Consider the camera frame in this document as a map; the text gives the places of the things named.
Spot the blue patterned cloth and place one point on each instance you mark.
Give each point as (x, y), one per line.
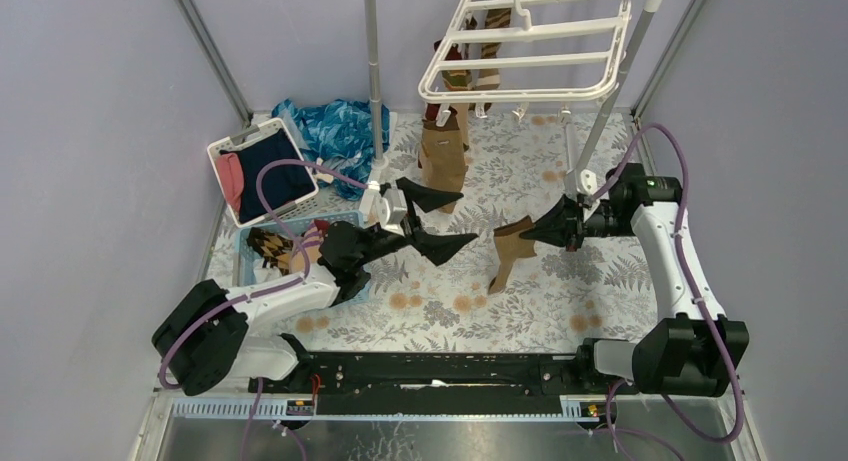
(338, 135)

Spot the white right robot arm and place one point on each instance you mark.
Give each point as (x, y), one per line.
(693, 344)

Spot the white clip drying hanger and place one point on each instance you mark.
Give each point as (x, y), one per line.
(561, 52)

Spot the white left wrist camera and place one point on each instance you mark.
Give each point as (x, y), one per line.
(390, 205)

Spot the white plastic basket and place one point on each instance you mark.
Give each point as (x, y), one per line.
(249, 137)

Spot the light blue sock basket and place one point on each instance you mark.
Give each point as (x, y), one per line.
(248, 270)

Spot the pink folded garment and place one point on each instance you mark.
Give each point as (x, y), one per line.
(231, 177)

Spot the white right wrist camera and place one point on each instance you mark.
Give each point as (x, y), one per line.
(581, 186)

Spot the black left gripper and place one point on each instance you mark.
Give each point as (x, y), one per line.
(407, 219)

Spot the pile of assorted socks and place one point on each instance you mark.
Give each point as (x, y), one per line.
(278, 252)

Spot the tan brown cuff sock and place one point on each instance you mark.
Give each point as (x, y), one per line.
(510, 247)
(442, 156)

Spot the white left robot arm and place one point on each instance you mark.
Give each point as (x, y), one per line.
(215, 333)

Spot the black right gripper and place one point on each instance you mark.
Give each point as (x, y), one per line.
(564, 225)

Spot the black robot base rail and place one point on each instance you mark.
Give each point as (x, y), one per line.
(440, 384)

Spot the dark navy folded garment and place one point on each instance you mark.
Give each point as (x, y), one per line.
(280, 185)

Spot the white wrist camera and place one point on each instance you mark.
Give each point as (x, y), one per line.
(390, 205)
(581, 186)

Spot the floral patterned table mat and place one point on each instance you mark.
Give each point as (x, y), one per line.
(552, 301)

